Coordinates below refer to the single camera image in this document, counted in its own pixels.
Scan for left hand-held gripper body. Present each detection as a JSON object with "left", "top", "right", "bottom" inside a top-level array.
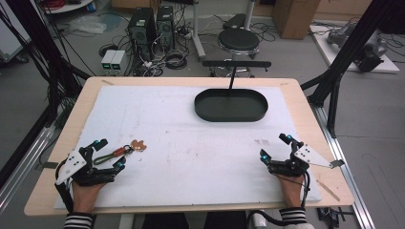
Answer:
[{"left": 54, "top": 144, "right": 117, "bottom": 188}]

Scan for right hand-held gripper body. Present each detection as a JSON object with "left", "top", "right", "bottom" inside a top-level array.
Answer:
[{"left": 268, "top": 140, "right": 346, "bottom": 177}]

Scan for green strap keychain with charm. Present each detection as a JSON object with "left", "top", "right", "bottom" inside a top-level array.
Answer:
[{"left": 93, "top": 138, "right": 148, "bottom": 166}]

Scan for person's right hand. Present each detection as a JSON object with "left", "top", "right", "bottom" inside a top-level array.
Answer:
[{"left": 274, "top": 175, "right": 307, "bottom": 210}]

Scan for person's left hand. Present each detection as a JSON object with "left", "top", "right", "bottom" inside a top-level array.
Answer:
[{"left": 71, "top": 179, "right": 108, "bottom": 214}]

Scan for thin wooden stick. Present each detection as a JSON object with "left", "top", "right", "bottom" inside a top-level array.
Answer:
[{"left": 315, "top": 178, "right": 341, "bottom": 202}]

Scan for black oval tray with hanger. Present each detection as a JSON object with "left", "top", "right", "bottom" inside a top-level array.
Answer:
[{"left": 193, "top": 59, "right": 272, "bottom": 123}]

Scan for white foam mat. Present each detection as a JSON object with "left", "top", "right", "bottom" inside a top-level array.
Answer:
[{"left": 53, "top": 84, "right": 323, "bottom": 211}]

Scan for white bench power supply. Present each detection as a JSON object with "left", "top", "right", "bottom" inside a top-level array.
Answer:
[
  {"left": 110, "top": 50, "right": 127, "bottom": 76},
  {"left": 100, "top": 49, "right": 117, "bottom": 76}
]

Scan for person's legs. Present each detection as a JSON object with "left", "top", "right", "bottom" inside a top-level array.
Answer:
[{"left": 140, "top": 211, "right": 248, "bottom": 229}]

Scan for black round stool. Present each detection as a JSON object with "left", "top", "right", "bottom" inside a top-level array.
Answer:
[{"left": 217, "top": 28, "right": 261, "bottom": 60}]

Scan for white board with robot parts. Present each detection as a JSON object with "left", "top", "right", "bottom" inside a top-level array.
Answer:
[{"left": 309, "top": 16, "right": 401, "bottom": 74}]

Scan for large black computer tower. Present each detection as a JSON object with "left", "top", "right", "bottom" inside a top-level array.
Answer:
[{"left": 126, "top": 7, "right": 158, "bottom": 62}]

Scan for clear plastic bag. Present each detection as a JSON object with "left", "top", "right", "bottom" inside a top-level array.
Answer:
[{"left": 67, "top": 14, "right": 108, "bottom": 35}]

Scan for cardboard box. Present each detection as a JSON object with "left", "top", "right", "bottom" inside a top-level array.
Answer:
[{"left": 271, "top": 0, "right": 322, "bottom": 41}]

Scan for small black computer tower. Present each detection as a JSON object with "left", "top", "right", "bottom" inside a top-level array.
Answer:
[{"left": 155, "top": 5, "right": 177, "bottom": 52}]

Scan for white metal stand leg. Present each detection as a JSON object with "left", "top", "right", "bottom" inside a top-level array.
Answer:
[{"left": 190, "top": 0, "right": 208, "bottom": 62}]

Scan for right hand-held gripper cable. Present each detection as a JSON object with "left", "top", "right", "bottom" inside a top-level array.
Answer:
[{"left": 300, "top": 171, "right": 312, "bottom": 208}]

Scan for hand-held gripper cable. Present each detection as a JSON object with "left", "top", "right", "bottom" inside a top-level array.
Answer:
[
  {"left": 53, "top": 158, "right": 75, "bottom": 214},
  {"left": 300, "top": 171, "right": 312, "bottom": 208}
]

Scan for left hand-held gripper cable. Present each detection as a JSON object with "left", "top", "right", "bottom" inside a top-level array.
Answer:
[{"left": 53, "top": 158, "right": 75, "bottom": 214}]

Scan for aluminium rail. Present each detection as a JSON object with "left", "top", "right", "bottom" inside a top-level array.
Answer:
[
  {"left": 0, "top": 125, "right": 57, "bottom": 215},
  {"left": 312, "top": 104, "right": 377, "bottom": 229}
]

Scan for grey flexible hose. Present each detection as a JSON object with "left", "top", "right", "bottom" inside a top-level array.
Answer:
[{"left": 245, "top": 209, "right": 288, "bottom": 229}]

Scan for black metal frame strut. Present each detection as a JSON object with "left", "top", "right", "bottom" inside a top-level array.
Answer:
[{"left": 300, "top": 0, "right": 405, "bottom": 139}]

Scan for black metal frame with cables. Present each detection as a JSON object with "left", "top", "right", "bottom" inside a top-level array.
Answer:
[{"left": 0, "top": 0, "right": 92, "bottom": 128}]

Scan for coiled black cable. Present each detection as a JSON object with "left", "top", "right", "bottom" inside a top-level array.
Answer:
[{"left": 164, "top": 51, "right": 189, "bottom": 71}]

